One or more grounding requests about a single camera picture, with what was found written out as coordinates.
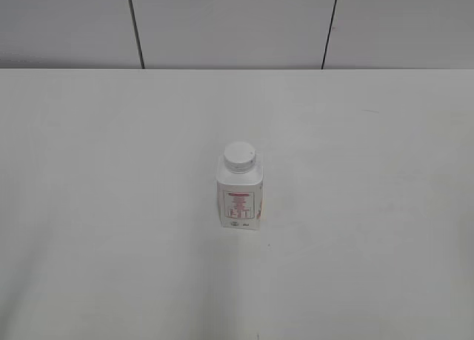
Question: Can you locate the white round bottle cap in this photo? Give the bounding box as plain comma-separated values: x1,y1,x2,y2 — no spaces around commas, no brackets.
223,141,256,173

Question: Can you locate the white square yogurt bottle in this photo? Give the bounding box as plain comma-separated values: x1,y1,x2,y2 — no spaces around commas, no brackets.
216,154,264,230

